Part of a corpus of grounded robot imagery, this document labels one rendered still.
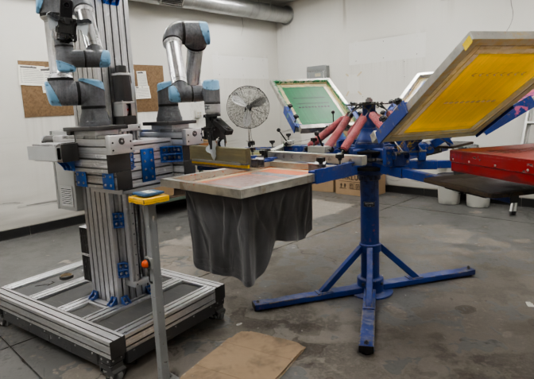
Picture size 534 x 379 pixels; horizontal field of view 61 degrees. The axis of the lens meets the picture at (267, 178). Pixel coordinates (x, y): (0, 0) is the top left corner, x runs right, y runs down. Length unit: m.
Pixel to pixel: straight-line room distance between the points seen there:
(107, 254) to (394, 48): 5.10
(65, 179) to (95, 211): 0.27
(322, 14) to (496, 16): 2.59
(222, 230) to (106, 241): 0.86
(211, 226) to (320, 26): 5.71
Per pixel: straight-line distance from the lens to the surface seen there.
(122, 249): 2.77
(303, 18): 7.78
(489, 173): 1.91
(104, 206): 2.71
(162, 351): 2.30
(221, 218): 2.13
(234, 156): 2.03
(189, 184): 2.10
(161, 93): 2.71
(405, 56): 6.72
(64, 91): 2.38
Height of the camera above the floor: 1.32
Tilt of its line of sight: 9 degrees down
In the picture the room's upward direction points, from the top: 2 degrees counter-clockwise
